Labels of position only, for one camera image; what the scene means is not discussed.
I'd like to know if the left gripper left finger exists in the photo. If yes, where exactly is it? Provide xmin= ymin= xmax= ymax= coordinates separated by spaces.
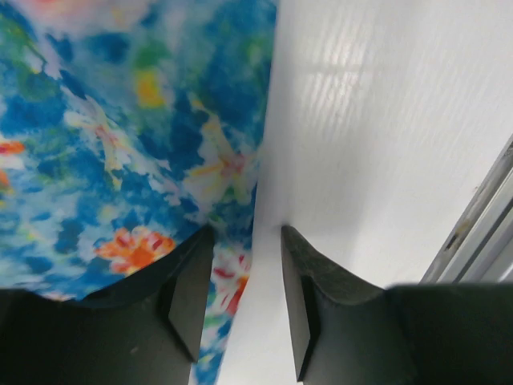
xmin=1 ymin=227 xmax=214 ymax=384

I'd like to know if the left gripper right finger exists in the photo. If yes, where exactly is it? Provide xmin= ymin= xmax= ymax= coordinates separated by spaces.
xmin=281 ymin=225 xmax=512 ymax=384

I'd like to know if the blue floral skirt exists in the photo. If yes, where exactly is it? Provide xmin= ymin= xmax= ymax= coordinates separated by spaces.
xmin=1 ymin=1 xmax=278 ymax=384

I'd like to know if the aluminium frame rail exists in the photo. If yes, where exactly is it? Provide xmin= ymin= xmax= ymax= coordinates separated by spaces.
xmin=421 ymin=141 xmax=512 ymax=283

